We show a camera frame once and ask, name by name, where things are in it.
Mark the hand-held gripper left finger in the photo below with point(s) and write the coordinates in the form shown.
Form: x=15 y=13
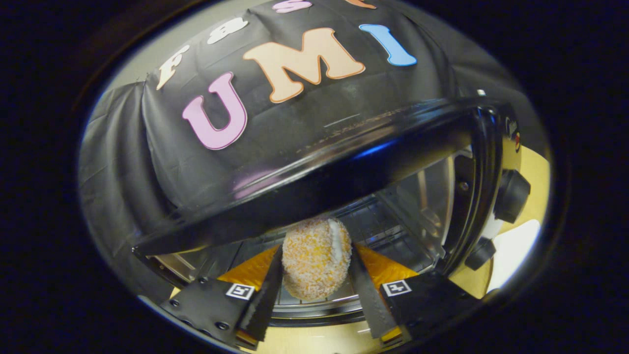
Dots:
x=263 y=305

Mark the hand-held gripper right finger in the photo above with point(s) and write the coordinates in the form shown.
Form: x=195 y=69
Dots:
x=371 y=300

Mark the breaded bun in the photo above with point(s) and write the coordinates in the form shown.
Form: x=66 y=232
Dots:
x=314 y=260

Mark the black toaster oven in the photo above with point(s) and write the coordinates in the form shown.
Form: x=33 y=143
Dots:
x=344 y=177

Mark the white plate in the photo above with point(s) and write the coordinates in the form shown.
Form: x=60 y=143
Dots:
x=513 y=250

